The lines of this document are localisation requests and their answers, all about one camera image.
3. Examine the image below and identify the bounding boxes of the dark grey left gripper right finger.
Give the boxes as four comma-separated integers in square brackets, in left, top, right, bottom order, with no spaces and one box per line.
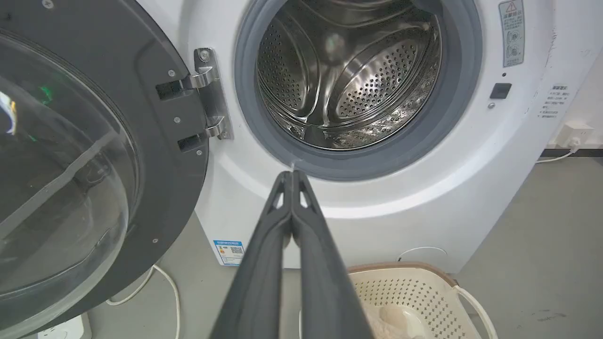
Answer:
[292,170,376,339]

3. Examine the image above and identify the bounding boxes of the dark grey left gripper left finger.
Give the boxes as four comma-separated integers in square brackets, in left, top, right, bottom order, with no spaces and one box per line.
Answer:
[210,171,293,339]

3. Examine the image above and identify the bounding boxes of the white front-load washing machine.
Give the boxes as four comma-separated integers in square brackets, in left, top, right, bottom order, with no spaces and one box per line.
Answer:
[137,0,603,274]

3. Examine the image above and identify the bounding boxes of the dark round washer door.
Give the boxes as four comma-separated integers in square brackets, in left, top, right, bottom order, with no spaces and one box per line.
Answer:
[0,0,210,339]

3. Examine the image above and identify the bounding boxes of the beige cloth in basket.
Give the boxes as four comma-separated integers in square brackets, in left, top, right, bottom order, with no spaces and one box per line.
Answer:
[363,305,434,339]

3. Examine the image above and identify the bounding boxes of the cream perforated laundry basket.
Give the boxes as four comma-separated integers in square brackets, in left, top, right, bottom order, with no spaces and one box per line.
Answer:
[299,262,499,339]

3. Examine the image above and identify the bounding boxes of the silver door hinge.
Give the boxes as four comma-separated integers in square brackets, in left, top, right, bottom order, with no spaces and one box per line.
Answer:
[183,48,234,140]

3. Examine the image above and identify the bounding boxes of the white power strip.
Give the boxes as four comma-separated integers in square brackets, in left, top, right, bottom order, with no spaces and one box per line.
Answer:
[37,315,93,339]

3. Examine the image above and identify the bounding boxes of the white power cable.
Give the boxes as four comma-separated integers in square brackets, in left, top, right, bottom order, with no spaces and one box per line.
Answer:
[106,264,181,339]

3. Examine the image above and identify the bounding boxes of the white wall socket plug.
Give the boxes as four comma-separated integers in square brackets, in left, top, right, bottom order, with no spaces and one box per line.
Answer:
[536,123,595,164]

